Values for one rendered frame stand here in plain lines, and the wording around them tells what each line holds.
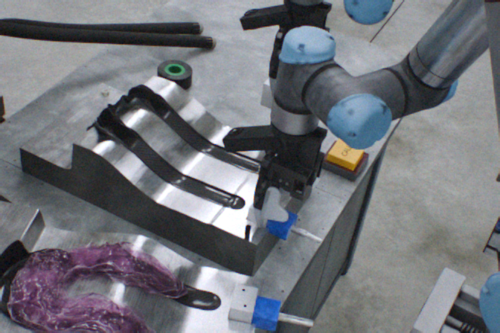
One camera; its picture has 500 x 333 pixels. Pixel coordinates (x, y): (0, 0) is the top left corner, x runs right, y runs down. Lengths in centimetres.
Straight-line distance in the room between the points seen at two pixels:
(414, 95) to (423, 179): 182
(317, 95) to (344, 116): 6
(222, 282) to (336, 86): 40
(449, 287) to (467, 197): 176
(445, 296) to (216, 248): 41
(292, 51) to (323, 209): 49
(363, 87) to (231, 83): 77
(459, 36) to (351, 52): 97
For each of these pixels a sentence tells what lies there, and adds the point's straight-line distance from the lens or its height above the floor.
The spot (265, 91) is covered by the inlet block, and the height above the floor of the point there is 94.
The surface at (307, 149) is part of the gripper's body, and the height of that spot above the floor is 108.
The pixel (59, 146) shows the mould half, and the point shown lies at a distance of 145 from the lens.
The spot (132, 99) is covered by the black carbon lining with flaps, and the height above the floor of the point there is 95.
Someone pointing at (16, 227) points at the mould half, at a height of 91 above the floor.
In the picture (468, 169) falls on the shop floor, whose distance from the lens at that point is 299.
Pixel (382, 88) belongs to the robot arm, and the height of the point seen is 123.
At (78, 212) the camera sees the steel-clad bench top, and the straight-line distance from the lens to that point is 140.
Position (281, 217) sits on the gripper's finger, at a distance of 122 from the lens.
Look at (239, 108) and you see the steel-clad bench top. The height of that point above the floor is 80.
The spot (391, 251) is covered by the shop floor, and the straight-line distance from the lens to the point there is 255.
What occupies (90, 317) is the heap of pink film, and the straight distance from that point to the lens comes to 110.
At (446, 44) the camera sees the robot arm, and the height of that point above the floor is 131.
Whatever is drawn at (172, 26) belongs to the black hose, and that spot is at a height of 84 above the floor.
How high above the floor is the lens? 179
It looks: 41 degrees down
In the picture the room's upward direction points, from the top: 8 degrees clockwise
